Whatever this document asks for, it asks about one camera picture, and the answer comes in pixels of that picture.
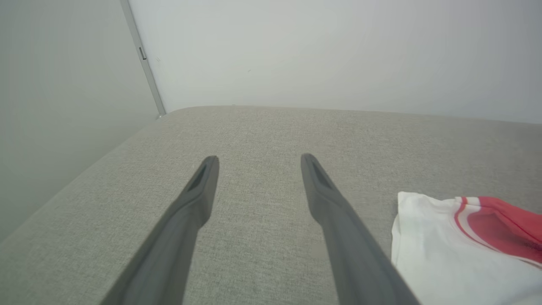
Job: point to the red and white shirt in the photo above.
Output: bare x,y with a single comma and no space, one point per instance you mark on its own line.
444,254

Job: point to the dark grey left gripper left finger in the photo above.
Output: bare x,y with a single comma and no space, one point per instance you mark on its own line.
178,237

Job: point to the grey metal pole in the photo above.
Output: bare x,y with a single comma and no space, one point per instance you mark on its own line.
144,59

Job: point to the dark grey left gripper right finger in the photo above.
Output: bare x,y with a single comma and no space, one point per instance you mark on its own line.
347,245

